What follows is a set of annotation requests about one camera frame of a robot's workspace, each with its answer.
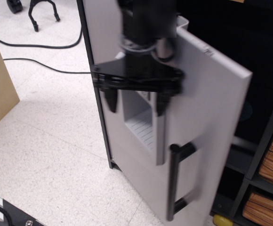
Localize black stand legs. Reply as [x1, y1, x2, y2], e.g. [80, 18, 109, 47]
[28, 0, 61, 32]

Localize black metal base plate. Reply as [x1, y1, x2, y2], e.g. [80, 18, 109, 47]
[3, 199, 45, 226]

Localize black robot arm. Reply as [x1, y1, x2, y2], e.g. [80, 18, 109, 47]
[94, 0, 184, 116]

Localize blue toy plate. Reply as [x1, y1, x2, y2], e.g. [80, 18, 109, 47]
[239, 100, 253, 122]

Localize grey toy fridge door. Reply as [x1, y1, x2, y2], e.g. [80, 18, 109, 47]
[77, 0, 252, 226]

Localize black caster wheel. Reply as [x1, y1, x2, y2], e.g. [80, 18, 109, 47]
[6, 0, 23, 14]

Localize lower wicker basket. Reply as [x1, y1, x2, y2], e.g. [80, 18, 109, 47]
[242, 188, 273, 226]

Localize yellow toy lemon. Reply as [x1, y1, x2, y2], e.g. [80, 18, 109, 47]
[212, 214, 233, 226]

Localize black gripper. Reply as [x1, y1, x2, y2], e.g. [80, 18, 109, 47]
[92, 55, 184, 117]

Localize dark grey fridge cabinet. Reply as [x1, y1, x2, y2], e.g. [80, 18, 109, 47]
[76, 0, 273, 218]

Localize grey side shelf unit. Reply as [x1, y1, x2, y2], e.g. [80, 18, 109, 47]
[227, 112, 273, 226]

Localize thin black floor cable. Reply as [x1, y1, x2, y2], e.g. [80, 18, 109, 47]
[3, 57, 92, 74]

